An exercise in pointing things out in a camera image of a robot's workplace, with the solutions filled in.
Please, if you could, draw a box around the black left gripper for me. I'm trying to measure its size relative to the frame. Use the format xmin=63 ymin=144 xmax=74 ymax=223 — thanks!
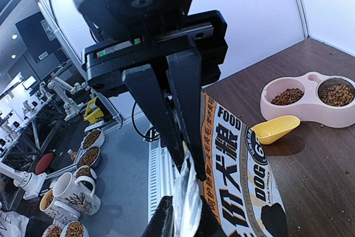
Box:
xmin=82 ymin=10 xmax=228 ymax=180

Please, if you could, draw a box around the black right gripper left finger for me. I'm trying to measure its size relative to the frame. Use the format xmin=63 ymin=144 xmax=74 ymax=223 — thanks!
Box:
xmin=142 ymin=196 xmax=174 ymax=237

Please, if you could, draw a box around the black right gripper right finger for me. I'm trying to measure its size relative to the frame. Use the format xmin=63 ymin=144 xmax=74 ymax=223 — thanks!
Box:
xmin=194 ymin=202 xmax=225 ymax=237

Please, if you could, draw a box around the pet food bag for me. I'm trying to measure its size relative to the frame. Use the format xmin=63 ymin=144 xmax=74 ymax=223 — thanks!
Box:
xmin=173 ymin=93 xmax=288 ymax=236

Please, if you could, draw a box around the yellow plastic scoop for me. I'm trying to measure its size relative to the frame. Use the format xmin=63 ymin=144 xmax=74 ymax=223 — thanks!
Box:
xmin=251 ymin=115 xmax=301 ymax=145

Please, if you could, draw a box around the pink double pet feeder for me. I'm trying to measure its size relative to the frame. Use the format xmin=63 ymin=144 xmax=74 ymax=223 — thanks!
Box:
xmin=260 ymin=72 xmax=354 ymax=128

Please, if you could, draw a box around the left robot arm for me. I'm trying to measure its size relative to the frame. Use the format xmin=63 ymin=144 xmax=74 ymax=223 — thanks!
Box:
xmin=73 ymin=0 xmax=228 ymax=181

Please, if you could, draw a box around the kibble bowl outside bottom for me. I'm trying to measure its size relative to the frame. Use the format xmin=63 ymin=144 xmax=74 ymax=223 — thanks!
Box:
xmin=60 ymin=221 xmax=90 ymax=237

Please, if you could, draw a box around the kibble bowl outside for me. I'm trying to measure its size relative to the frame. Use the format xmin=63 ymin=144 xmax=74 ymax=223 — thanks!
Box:
xmin=81 ymin=129 xmax=105 ymax=150
xmin=77 ymin=147 xmax=102 ymax=169
xmin=60 ymin=221 xmax=90 ymax=237
xmin=73 ymin=165 xmax=97 ymax=181

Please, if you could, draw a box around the kibble bowl outside upper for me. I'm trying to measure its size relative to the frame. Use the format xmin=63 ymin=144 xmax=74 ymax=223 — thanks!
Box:
xmin=81 ymin=129 xmax=105 ymax=150

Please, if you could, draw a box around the kibble bowl outside lower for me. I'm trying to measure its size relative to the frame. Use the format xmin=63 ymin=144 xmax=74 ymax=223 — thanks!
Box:
xmin=73 ymin=165 xmax=97 ymax=181

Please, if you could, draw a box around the kibble bowl outside middle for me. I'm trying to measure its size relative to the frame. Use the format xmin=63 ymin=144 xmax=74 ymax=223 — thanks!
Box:
xmin=77 ymin=147 xmax=102 ymax=169

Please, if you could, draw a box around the kibble cup outside table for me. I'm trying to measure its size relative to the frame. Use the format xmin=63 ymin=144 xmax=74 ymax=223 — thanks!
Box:
xmin=39 ymin=190 xmax=81 ymax=225

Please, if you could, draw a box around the white mug outside table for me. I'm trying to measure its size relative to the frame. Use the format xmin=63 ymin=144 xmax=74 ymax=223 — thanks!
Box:
xmin=53 ymin=172 xmax=101 ymax=216

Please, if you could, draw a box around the brown kibble in feeder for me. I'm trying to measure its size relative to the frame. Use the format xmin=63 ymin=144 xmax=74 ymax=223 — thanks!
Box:
xmin=271 ymin=88 xmax=304 ymax=106

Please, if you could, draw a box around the red round object outside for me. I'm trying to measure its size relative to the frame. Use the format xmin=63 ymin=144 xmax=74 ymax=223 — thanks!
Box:
xmin=34 ymin=153 xmax=54 ymax=175

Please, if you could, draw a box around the stainless steel bowl insert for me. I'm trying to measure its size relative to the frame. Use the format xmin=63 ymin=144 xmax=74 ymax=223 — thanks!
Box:
xmin=317 ymin=77 xmax=354 ymax=107

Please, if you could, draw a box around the brown kibble in steel bowl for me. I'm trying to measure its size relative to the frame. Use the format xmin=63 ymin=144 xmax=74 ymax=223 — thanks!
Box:
xmin=320 ymin=84 xmax=354 ymax=107

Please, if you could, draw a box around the aluminium corner post left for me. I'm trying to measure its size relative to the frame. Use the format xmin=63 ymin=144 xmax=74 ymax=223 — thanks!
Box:
xmin=295 ymin=0 xmax=311 ymax=39

